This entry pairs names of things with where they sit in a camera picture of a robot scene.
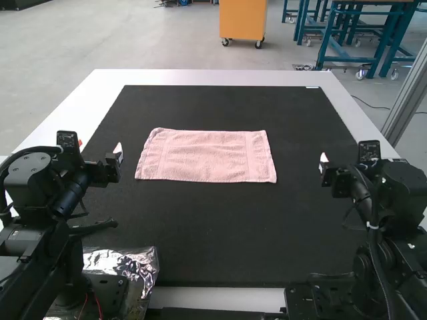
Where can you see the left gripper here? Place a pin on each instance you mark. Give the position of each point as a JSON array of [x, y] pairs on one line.
[[106, 171]]

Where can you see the black mat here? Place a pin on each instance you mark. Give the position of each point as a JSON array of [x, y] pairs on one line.
[[217, 226]]

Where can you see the yellow wheeled cart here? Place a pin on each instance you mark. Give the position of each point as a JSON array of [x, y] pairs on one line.
[[243, 18]]

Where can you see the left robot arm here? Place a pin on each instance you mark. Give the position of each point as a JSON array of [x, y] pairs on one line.
[[30, 206]]

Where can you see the blue workbench frame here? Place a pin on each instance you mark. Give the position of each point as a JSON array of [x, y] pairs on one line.
[[305, 20], [367, 36]]

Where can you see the silver foil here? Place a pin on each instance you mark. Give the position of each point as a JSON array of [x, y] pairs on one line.
[[130, 263]]

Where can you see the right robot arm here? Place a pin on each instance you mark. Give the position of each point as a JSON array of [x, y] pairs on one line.
[[397, 200]]

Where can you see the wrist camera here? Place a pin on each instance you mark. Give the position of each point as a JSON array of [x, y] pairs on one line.
[[67, 141], [369, 150]]

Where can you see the pale towel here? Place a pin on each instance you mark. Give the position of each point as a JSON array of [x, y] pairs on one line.
[[207, 156]]

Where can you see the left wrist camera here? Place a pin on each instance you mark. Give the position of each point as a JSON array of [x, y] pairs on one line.
[[67, 141]]

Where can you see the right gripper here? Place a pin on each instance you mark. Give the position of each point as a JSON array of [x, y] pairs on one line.
[[340, 181]]

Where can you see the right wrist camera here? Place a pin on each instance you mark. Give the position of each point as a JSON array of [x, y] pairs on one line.
[[369, 150]]

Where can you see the aluminium frame post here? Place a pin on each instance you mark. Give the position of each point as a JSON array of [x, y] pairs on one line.
[[405, 96]]

